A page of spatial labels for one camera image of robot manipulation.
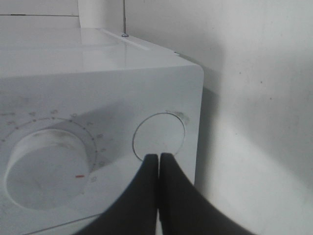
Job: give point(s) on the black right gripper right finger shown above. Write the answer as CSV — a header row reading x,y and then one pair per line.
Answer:
x,y
183,210

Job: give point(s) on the white microwave oven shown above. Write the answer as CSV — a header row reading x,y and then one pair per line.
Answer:
x,y
100,87

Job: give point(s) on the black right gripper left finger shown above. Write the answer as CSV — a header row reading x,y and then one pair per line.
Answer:
x,y
135,211

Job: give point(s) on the white round door button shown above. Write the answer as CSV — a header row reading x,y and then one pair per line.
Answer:
x,y
159,133

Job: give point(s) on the white microwave knob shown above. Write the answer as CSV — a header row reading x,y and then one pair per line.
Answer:
x,y
47,169

